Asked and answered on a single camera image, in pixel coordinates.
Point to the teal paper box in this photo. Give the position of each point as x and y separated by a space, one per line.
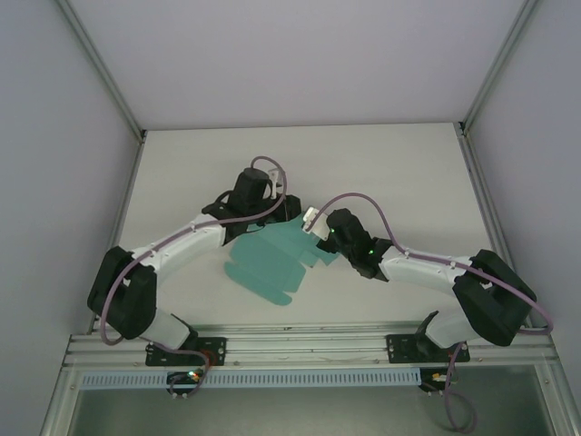
268 263

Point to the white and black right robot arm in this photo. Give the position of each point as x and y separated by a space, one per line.
422 270

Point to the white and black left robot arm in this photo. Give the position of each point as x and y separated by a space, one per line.
181 245

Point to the black circuit board with connectors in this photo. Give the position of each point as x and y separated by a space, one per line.
436 377

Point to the grey metal sheet panel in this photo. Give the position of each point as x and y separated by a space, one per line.
295 413

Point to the circuit board with lit LEDs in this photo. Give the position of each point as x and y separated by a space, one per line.
190 376

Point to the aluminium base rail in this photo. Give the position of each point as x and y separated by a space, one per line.
295 345

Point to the aluminium table edge rail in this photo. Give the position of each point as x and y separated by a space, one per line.
122 213
486 204

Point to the aluminium frame post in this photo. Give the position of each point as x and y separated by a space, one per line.
104 77
495 63

